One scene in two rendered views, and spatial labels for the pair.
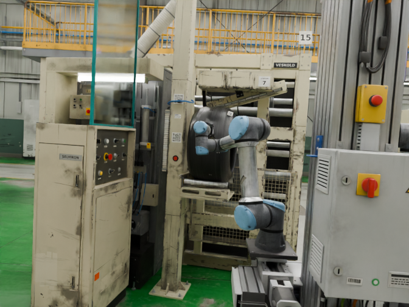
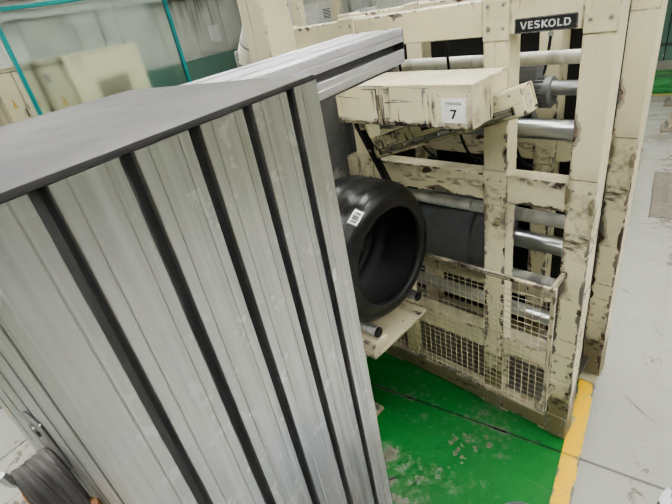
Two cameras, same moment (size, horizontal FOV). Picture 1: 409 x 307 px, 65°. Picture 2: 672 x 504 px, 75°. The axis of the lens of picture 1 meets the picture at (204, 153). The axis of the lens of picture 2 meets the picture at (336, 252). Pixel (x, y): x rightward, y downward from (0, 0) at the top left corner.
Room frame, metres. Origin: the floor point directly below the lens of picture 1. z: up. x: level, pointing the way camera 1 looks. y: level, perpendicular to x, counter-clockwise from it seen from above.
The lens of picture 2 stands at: (1.15, -0.93, 2.07)
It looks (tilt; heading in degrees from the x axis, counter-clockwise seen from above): 29 degrees down; 37
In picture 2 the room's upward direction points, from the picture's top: 11 degrees counter-clockwise
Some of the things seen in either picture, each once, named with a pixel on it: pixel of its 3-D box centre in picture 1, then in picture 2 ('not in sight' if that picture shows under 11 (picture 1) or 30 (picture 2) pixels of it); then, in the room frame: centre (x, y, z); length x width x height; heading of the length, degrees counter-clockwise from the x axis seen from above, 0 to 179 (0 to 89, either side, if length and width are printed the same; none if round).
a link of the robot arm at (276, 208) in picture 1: (271, 213); not in sight; (1.58, -0.35, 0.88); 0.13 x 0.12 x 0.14; 124
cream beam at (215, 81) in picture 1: (237, 82); (415, 98); (2.76, -0.24, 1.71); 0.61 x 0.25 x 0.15; 78
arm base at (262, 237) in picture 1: (271, 236); not in sight; (1.59, -0.35, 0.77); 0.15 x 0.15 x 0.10
